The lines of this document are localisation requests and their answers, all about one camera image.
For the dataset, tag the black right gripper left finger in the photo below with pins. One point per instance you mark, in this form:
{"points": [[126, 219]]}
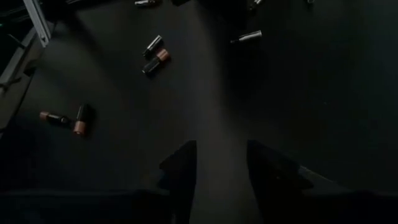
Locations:
{"points": [[124, 208]]}

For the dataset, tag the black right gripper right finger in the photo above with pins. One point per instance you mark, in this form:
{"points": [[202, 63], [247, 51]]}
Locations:
{"points": [[311, 208]]}

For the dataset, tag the slim copper-top black battery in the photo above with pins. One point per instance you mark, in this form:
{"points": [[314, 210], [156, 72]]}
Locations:
{"points": [[53, 118]]}

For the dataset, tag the silver battery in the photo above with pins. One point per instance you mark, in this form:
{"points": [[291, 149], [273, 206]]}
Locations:
{"points": [[247, 36], [146, 2], [255, 3], [153, 45]]}

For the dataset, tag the silver frame bracket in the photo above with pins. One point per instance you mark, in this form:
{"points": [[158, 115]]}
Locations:
{"points": [[37, 21]]}

